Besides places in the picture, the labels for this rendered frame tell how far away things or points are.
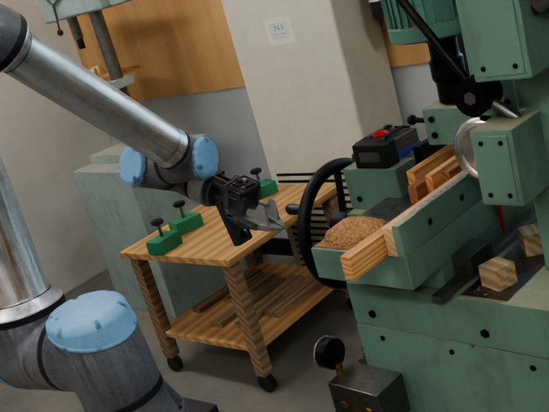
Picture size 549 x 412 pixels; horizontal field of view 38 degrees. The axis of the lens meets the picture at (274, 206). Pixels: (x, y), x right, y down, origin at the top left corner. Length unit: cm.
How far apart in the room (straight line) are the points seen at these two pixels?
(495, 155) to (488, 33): 18
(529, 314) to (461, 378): 22
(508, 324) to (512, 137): 31
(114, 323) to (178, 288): 220
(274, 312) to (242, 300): 28
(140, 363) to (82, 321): 13
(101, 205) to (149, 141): 207
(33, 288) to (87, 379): 22
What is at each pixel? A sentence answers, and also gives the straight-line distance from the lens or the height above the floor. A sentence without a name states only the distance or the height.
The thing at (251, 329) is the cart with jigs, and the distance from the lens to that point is 267.
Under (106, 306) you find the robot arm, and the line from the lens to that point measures 143.
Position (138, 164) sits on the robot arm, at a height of 105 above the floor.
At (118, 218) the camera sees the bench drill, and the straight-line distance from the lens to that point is 359.
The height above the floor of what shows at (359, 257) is 93.
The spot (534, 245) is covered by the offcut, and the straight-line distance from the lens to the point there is 143.
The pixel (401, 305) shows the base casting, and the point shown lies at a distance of 142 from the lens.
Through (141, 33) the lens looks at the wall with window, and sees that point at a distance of 404.
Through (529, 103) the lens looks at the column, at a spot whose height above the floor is 109.
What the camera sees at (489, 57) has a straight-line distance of 117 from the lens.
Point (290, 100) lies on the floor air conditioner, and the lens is 310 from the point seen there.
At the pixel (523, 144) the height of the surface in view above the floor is 105.
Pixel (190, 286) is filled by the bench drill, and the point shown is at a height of 9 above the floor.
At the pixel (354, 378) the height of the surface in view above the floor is 62.
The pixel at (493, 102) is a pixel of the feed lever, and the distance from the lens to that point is 124.
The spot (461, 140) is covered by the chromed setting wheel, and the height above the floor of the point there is 105.
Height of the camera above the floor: 141
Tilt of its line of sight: 17 degrees down
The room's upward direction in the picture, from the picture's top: 16 degrees counter-clockwise
